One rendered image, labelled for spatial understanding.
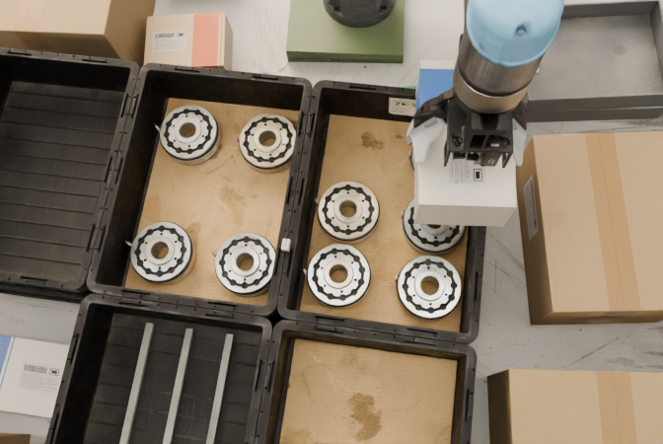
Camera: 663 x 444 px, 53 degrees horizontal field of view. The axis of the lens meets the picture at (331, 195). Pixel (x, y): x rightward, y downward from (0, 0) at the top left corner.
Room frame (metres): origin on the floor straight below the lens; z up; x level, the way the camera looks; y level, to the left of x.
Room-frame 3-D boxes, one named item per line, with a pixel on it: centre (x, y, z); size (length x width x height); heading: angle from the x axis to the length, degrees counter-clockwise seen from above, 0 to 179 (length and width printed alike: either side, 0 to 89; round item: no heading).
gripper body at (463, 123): (0.29, -0.18, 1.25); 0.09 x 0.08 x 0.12; 167
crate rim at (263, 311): (0.40, 0.20, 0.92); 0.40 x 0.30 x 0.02; 162
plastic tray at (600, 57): (0.56, -0.53, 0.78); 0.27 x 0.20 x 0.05; 81
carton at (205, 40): (0.76, 0.23, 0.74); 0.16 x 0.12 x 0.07; 81
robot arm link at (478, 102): (0.29, -0.18, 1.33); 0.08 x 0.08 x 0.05
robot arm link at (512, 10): (0.30, -0.18, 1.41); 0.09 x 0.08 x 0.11; 167
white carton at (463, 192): (0.32, -0.18, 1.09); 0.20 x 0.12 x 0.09; 167
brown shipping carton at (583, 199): (0.23, -0.44, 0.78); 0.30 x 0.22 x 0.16; 171
